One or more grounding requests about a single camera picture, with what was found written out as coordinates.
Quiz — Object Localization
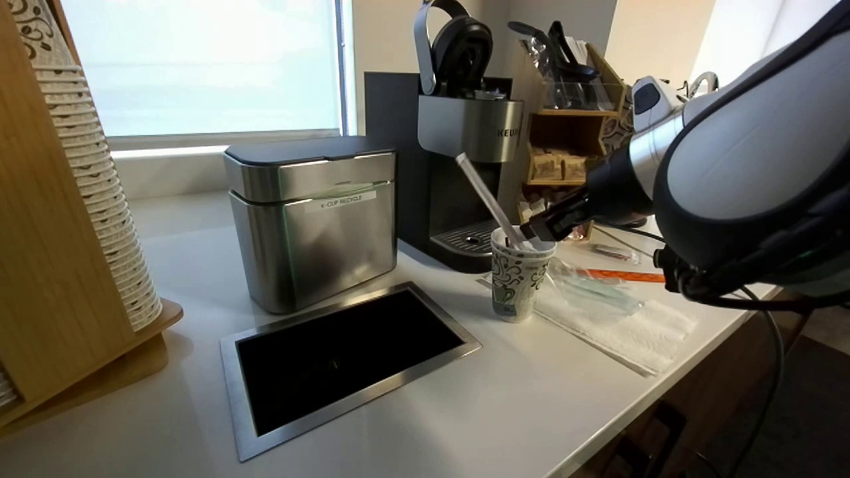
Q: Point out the bright window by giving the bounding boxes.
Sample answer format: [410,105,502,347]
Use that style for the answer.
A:
[60,0,352,141]

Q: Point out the sugar packets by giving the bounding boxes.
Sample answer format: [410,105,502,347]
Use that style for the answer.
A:
[526,145,592,192]

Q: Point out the black silver coffee machine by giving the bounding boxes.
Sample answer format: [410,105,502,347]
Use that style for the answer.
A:
[361,0,531,273]

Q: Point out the patterned paper cup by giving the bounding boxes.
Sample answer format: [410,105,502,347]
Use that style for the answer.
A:
[490,226,556,323]

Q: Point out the silver faucet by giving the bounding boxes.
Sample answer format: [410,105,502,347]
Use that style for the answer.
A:
[684,70,724,102]

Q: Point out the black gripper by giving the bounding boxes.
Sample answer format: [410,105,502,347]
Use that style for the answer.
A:
[521,143,663,246]

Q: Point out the wooden cup holder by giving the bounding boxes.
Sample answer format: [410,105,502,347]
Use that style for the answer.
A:
[0,0,186,433]

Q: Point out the stainless steel bin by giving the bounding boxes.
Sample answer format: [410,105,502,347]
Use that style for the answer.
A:
[220,135,400,319]

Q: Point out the black recessed counter tray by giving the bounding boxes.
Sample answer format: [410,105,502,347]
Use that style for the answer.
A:
[218,282,485,465]

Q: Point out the stack of paper cups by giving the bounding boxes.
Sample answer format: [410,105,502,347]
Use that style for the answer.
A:
[3,0,167,335]

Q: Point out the black plastic cutlery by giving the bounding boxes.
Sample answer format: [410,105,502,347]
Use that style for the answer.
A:
[509,19,606,115]

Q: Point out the clear zip plastic bag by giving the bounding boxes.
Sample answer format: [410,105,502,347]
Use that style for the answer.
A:
[544,260,647,319]

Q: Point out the black power cable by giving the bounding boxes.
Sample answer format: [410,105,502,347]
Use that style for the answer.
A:
[592,220,818,478]

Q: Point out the wooden condiment organizer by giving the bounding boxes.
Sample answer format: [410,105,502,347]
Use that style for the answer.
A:
[518,43,636,245]

